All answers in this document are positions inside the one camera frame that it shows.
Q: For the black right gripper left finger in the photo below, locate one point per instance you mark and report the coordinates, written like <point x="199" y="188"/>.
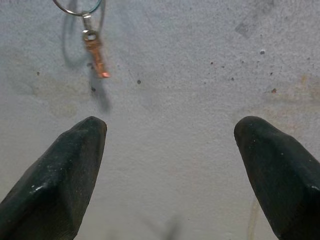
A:
<point x="55" y="180"/>

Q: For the small silver key clasp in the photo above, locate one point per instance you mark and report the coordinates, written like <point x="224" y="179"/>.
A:
<point x="87" y="21"/>

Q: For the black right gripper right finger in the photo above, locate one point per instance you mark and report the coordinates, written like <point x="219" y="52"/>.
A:
<point x="282" y="180"/>

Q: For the copper key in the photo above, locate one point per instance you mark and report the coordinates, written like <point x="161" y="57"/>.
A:
<point x="96" y="55"/>

